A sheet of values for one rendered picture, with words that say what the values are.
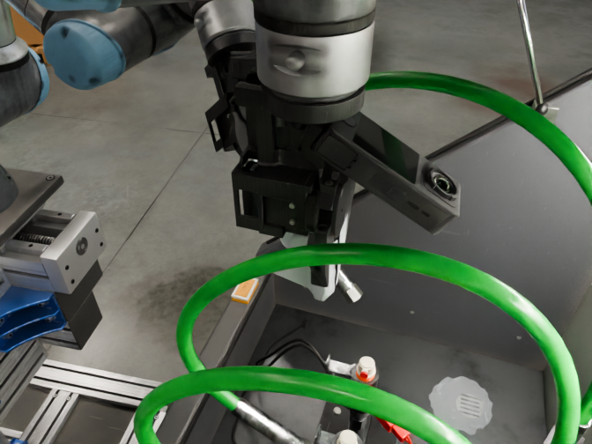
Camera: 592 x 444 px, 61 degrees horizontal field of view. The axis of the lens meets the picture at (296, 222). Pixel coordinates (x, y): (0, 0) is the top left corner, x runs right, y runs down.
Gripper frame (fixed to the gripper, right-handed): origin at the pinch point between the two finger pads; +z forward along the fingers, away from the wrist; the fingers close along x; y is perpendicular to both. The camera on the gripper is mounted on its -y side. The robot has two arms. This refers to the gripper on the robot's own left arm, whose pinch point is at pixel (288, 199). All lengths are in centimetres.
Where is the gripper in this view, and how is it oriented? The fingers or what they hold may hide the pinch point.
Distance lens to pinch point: 58.3
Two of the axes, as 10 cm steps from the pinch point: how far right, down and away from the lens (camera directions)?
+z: 2.8, 9.6, -0.5
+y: -5.5, 2.0, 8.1
